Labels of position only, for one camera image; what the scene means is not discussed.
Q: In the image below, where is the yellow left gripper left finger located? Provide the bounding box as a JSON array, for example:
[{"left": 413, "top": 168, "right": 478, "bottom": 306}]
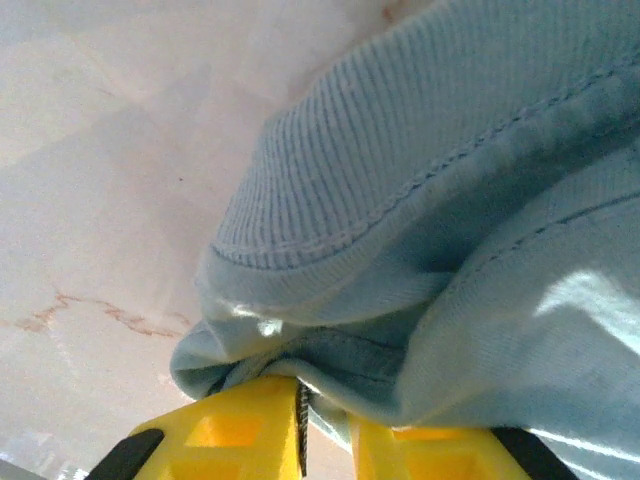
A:
[{"left": 89, "top": 375, "right": 310, "bottom": 480}]

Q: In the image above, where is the light blue t-shirt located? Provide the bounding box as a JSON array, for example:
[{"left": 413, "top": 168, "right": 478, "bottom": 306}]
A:
[{"left": 169, "top": 0, "right": 640, "bottom": 480}]

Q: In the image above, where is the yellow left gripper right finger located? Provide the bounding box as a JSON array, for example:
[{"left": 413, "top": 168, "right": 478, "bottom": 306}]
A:
[{"left": 349, "top": 416, "right": 581, "bottom": 480}]

